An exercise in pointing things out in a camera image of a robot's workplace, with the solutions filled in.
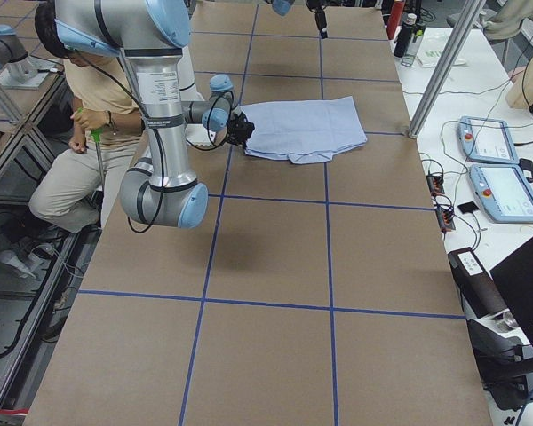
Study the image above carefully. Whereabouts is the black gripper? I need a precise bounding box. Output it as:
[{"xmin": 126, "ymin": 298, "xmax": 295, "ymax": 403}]
[
  {"xmin": 224, "ymin": 112, "xmax": 255, "ymax": 148},
  {"xmin": 306, "ymin": 0, "xmax": 328, "ymax": 38}
]

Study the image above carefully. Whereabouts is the blue striped button shirt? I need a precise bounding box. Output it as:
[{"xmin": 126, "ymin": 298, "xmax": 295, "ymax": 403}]
[{"xmin": 243, "ymin": 96, "xmax": 368, "ymax": 164}]

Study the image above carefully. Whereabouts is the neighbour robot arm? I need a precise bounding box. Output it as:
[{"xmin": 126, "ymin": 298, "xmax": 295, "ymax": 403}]
[{"xmin": 0, "ymin": 24, "xmax": 49, "ymax": 90}]

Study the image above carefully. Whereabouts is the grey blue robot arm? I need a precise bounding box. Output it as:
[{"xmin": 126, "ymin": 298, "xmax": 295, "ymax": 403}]
[
  {"xmin": 55, "ymin": 1, "xmax": 254, "ymax": 228},
  {"xmin": 266, "ymin": 0, "xmax": 328, "ymax": 39}
]

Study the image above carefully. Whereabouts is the red bottle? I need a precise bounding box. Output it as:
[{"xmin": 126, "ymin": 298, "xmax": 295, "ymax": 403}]
[{"xmin": 386, "ymin": 0, "xmax": 405, "ymax": 39}]

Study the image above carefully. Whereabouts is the black water bottle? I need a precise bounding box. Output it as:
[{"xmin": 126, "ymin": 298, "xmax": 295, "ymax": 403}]
[{"xmin": 393, "ymin": 13, "xmax": 418, "ymax": 58}]

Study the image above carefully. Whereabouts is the seated person beige shirt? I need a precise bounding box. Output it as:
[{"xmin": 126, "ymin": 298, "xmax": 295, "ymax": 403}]
[{"xmin": 28, "ymin": 1, "xmax": 144, "ymax": 233}]

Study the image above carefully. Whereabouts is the upper teach pendant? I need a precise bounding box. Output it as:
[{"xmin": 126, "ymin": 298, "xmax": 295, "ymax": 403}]
[{"xmin": 457, "ymin": 115, "xmax": 519, "ymax": 165}]

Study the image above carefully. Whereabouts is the teach pendant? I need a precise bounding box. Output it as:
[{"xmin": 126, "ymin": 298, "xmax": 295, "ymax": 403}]
[
  {"xmin": 469, "ymin": 163, "xmax": 533, "ymax": 224},
  {"xmin": 457, "ymin": 115, "xmax": 519, "ymax": 165}
]

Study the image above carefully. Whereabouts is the black smartphone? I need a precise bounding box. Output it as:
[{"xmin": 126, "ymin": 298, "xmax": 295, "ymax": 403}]
[{"xmin": 457, "ymin": 201, "xmax": 479, "ymax": 214}]

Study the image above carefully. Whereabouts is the lower teach pendant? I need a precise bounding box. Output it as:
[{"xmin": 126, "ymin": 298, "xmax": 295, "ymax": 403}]
[{"xmin": 469, "ymin": 163, "xmax": 533, "ymax": 224}]

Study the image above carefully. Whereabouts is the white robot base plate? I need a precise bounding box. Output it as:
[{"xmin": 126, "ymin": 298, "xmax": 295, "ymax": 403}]
[{"xmin": 184, "ymin": 88, "xmax": 232, "ymax": 150}]

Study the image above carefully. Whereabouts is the green handled screwdriver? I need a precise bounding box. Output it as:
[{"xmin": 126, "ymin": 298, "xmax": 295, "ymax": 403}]
[{"xmin": 72, "ymin": 106, "xmax": 109, "ymax": 190}]

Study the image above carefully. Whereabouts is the aluminium frame post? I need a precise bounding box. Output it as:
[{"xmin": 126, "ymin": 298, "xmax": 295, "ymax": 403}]
[{"xmin": 407, "ymin": 0, "xmax": 485, "ymax": 139}]

